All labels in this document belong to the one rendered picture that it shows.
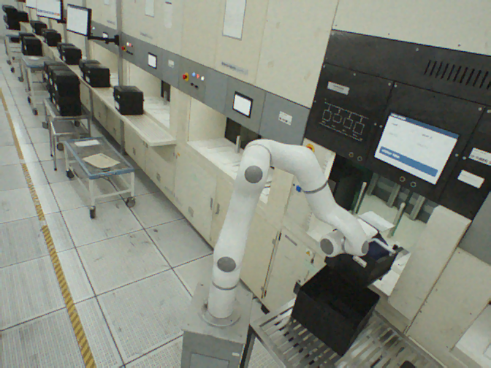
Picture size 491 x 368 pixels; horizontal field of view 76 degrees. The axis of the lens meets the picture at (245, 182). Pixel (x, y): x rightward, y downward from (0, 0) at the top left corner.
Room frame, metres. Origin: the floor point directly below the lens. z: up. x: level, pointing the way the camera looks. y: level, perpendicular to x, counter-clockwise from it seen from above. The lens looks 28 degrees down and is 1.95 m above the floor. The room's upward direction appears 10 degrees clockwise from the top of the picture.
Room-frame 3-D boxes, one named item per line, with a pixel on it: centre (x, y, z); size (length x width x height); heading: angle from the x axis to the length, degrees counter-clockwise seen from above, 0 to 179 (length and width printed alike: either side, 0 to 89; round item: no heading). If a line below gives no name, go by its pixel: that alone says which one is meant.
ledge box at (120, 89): (3.41, 1.44, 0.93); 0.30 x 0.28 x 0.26; 39
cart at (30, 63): (5.22, 3.68, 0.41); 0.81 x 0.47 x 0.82; 42
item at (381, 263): (1.15, -0.57, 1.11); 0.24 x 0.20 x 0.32; 41
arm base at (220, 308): (1.00, 0.02, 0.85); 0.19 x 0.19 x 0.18
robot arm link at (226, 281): (1.03, 0.01, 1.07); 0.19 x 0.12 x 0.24; 179
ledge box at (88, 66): (4.30, 2.24, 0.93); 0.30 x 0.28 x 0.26; 45
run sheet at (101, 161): (2.78, 1.46, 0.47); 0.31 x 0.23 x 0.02; 63
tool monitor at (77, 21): (3.68, 1.90, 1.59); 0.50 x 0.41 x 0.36; 132
